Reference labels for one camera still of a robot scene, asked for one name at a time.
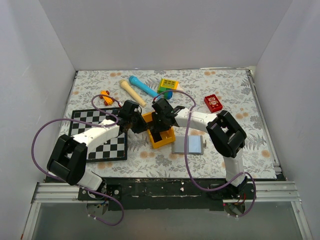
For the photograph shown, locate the yellow toy bin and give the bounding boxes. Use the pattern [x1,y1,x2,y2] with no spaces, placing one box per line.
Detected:
[147,127,176,149]

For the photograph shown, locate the black card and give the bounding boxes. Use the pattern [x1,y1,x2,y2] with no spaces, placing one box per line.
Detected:
[151,131,164,143]

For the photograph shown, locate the grey card holder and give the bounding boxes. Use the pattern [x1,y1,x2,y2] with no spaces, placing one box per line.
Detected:
[171,135,207,155]

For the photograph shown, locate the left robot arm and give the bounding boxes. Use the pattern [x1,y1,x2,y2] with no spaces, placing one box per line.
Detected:
[47,100,147,200]

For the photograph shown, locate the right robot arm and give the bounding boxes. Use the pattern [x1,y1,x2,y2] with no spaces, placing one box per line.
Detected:
[152,98,248,199]

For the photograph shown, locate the orange toy car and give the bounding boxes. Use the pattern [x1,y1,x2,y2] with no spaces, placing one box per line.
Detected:
[100,90,114,106]

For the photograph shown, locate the colourful block house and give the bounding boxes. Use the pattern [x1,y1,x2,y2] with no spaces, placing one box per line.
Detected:
[157,78,183,94]

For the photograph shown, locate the black white chessboard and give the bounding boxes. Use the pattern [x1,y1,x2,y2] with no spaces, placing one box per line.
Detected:
[68,109,128,163]

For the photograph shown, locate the cream wooden pin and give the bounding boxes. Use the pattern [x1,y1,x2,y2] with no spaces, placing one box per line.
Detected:
[119,79,147,108]

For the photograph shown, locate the red owl block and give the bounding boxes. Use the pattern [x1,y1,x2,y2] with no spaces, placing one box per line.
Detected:
[204,94,223,113]

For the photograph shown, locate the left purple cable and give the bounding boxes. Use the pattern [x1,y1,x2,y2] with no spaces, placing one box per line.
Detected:
[31,94,125,227]

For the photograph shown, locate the purple cable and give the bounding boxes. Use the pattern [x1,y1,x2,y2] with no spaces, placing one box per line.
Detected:
[31,94,125,227]
[151,89,257,218]

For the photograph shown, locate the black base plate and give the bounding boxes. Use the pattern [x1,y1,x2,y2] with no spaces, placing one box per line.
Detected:
[43,176,286,212]

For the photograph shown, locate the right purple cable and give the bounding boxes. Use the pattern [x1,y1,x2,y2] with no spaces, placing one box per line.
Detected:
[151,89,257,218]

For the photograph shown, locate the aluminium frame rail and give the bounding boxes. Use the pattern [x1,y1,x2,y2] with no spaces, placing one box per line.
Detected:
[21,178,312,240]

